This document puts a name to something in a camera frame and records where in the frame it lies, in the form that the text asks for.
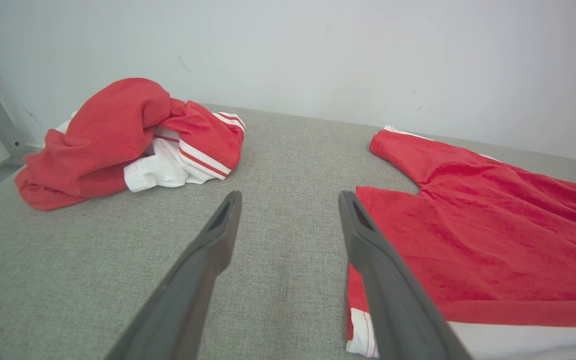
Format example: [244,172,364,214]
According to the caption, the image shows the red basketball jersey white trim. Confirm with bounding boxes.
[14,77,246,211]

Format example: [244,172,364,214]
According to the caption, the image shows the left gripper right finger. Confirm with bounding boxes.
[338,190,473,360]

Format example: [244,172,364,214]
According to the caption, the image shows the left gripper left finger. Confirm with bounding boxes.
[105,190,243,360]

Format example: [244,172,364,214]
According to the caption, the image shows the red shorts white side stripe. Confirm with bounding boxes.
[345,125,576,360]

